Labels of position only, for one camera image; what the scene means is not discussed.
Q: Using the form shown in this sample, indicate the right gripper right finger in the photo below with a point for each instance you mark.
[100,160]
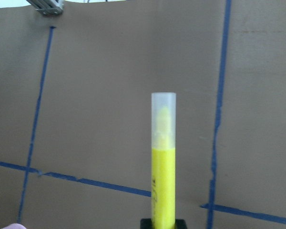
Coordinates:
[180,224]

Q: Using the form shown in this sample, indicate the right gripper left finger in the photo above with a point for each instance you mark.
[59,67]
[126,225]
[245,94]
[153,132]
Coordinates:
[146,223]

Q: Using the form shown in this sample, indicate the yellow highlighter pen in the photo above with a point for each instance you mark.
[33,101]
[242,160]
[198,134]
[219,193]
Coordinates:
[163,130]

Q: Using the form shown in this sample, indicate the aluminium frame post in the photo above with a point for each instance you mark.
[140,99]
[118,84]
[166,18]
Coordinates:
[47,7]

